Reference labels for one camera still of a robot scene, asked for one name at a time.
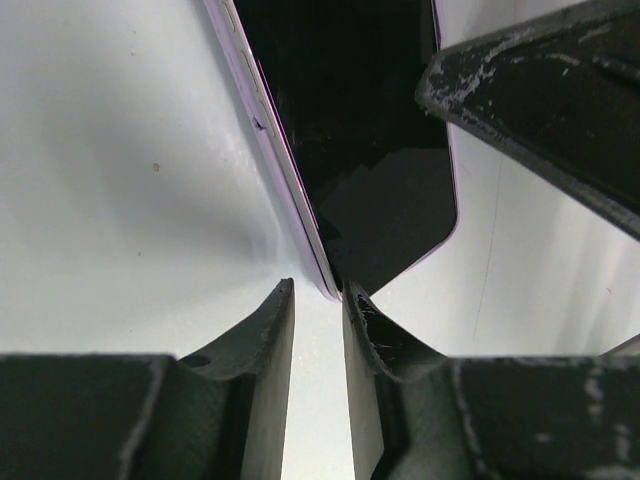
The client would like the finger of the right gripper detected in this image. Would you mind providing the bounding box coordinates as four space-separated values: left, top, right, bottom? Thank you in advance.
415 1 639 233

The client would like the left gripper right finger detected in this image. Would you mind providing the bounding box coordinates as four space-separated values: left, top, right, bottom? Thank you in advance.
343 282 453 479

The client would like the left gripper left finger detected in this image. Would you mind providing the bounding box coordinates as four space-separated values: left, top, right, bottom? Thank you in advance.
172 279 295 479

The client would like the purple phone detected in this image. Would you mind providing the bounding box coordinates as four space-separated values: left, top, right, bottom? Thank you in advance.
202 0 461 304

